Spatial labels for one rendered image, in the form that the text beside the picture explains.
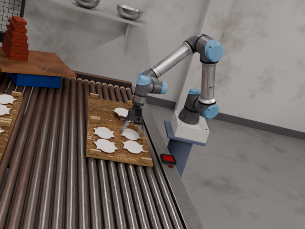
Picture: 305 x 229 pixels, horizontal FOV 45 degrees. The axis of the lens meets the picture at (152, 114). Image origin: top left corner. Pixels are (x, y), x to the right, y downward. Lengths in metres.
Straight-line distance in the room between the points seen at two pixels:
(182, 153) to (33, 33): 3.45
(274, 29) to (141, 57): 1.95
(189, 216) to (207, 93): 0.92
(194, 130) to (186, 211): 0.92
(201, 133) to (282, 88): 3.62
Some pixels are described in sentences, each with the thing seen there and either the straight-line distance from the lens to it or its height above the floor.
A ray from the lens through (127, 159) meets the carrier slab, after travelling 1.92.
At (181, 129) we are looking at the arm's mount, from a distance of 2.50.
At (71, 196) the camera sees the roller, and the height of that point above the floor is 0.92.
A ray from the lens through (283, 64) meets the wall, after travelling 5.92.
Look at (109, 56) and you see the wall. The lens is 5.42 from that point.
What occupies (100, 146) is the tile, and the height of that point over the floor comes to 0.95.
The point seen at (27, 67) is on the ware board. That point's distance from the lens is 2.63.
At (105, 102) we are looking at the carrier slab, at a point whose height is 0.94.
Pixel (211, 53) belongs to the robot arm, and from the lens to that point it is 2.18.
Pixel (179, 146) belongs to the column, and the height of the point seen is 0.79.
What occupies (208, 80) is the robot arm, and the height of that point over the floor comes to 1.33.
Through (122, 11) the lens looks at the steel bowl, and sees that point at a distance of 4.80.
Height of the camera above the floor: 1.85
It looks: 21 degrees down
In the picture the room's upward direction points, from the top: 16 degrees clockwise
